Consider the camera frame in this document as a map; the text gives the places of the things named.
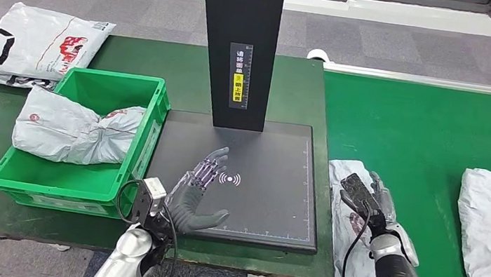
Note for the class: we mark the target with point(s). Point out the grey parcel with round logo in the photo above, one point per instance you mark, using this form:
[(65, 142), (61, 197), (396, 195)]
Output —
[(63, 134)]

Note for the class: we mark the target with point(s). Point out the white parcel with black print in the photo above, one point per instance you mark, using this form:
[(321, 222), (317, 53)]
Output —
[(33, 36)]

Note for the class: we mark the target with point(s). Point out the white conveyor roller end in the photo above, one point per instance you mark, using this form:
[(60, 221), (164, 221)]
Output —
[(318, 54)]

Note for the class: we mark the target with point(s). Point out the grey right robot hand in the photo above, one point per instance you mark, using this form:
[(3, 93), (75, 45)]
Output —
[(385, 199)]

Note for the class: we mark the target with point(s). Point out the green plastic crate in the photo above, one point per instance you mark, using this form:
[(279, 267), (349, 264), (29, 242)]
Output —
[(58, 180)]

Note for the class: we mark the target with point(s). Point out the grey parcel with red print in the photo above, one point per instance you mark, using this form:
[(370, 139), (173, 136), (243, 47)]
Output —
[(339, 214)]

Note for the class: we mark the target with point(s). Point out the black inbound scanner machine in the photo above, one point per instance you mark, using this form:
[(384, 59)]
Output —
[(265, 205)]

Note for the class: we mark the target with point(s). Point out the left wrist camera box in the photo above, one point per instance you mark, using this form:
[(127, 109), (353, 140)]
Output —
[(149, 200)]

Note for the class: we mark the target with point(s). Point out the flat white parcel underneath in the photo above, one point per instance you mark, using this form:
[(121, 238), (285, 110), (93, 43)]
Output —
[(14, 80)]

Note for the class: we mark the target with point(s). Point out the green conveyor belt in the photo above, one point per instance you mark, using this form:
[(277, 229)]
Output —
[(415, 130)]

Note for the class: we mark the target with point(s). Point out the black yellow label sticker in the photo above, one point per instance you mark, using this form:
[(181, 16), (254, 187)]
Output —
[(238, 75)]

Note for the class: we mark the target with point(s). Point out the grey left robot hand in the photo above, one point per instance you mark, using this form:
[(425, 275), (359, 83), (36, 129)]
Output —
[(187, 210)]

